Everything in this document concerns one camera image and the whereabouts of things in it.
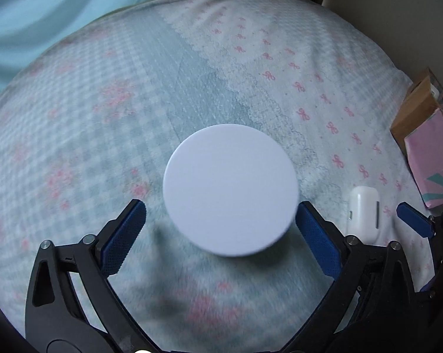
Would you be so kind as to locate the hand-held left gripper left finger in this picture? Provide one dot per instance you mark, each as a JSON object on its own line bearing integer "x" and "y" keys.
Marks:
{"x": 122, "y": 239}

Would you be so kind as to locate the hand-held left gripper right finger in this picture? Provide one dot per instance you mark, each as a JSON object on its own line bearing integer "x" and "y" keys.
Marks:
{"x": 319, "y": 239}

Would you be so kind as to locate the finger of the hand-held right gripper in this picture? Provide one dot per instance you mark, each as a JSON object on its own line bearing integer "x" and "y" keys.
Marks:
{"x": 412, "y": 217}

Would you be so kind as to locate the white earbud case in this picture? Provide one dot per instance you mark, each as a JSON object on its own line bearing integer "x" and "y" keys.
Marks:
{"x": 365, "y": 209}

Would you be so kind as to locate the pink cardboard box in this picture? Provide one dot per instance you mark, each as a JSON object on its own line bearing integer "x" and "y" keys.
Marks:
{"x": 427, "y": 147}

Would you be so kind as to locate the round white jar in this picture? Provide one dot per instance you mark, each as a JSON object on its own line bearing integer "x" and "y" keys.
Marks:
{"x": 230, "y": 191}

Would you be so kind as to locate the checked bow-print bed sheet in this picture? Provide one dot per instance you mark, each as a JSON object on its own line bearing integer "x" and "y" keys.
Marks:
{"x": 114, "y": 117}

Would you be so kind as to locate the light blue hanging cloth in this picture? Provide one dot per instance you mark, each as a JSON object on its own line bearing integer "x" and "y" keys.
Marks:
{"x": 59, "y": 18}

